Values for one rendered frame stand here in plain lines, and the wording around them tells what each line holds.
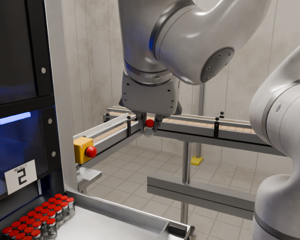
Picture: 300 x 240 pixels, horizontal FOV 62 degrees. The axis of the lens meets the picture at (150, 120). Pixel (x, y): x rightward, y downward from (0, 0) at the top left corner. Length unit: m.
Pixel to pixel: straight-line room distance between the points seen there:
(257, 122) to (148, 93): 0.19
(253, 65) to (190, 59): 2.64
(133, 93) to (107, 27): 3.20
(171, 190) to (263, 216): 1.17
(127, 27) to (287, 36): 2.62
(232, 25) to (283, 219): 0.31
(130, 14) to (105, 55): 3.34
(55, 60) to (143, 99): 0.39
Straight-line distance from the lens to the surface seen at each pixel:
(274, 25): 2.89
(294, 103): 0.40
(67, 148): 0.83
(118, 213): 0.75
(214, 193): 1.53
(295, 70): 0.47
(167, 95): 0.41
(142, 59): 0.34
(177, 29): 0.27
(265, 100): 0.45
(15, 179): 0.72
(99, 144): 1.14
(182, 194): 1.59
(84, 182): 0.94
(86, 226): 0.74
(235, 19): 0.27
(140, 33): 0.30
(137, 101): 0.44
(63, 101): 0.78
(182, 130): 1.40
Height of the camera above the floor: 1.33
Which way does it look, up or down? 16 degrees down
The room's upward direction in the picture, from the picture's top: straight up
